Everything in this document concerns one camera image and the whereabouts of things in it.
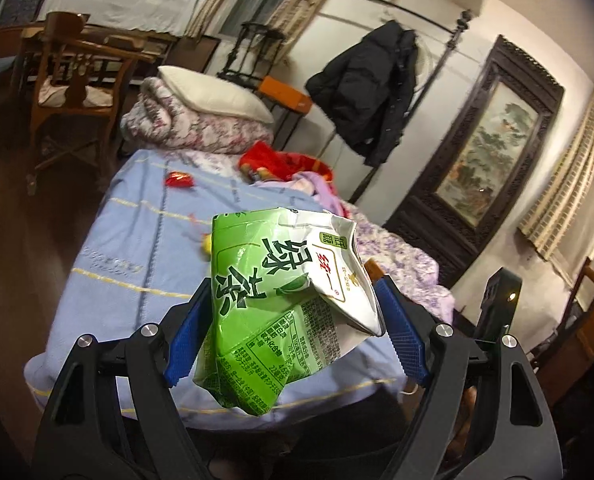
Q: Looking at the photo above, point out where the blue checked blanket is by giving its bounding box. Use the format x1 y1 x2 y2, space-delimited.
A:
24 149 413 433

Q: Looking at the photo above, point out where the red blanket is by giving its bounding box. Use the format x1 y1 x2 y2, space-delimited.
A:
239 141 334 183

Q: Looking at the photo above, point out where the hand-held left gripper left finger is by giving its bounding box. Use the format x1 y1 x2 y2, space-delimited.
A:
31 276 213 480

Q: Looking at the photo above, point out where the grey floral folded quilt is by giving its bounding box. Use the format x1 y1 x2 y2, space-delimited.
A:
121 77 274 153

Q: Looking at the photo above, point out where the purple floral quilt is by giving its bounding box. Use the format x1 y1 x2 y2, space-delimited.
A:
342 200 455 323

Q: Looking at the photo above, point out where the window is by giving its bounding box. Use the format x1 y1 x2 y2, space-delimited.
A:
217 0 318 41

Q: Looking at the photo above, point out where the orange flat box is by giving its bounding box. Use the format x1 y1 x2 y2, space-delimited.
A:
258 76 314 113

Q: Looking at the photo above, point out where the wooden armchair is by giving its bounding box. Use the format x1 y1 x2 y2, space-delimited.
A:
24 11 155 196

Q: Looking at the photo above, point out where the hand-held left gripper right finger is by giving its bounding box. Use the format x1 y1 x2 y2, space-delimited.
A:
374 275 563 480

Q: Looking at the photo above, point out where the lilac cloth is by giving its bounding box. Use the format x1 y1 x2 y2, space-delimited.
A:
251 171 348 216

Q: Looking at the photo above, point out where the black plant stand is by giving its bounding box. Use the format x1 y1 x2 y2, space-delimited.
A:
217 21 287 86

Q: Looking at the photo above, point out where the white pillow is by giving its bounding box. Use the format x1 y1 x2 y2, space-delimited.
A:
157 65 275 125

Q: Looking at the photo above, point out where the wooden table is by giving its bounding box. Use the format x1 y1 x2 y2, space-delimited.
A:
0 22 180 86

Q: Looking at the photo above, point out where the dark picture frame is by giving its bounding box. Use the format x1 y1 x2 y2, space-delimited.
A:
169 35 223 75

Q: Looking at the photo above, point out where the green white drink carton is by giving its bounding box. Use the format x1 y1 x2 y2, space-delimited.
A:
193 207 385 417

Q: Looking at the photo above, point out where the white electric fan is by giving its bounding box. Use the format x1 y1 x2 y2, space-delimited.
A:
412 35 438 91

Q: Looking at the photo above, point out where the black metal side table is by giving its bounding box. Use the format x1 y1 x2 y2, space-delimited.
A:
264 95 308 151

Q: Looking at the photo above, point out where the wooden furniture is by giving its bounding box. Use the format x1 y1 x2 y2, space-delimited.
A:
530 256 594 408

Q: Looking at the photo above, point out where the black padded jacket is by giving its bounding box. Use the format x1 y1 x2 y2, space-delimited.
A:
304 20 420 167

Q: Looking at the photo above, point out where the person's left leg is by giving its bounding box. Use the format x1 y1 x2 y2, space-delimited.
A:
187 405 418 480

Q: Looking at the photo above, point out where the carved wooden painted screen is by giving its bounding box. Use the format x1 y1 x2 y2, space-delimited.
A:
384 35 565 288

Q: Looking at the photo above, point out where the white seat cushion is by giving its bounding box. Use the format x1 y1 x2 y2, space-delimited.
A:
39 82 115 108

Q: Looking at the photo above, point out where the black metal bed frame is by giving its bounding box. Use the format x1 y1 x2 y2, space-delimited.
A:
297 0 473 206

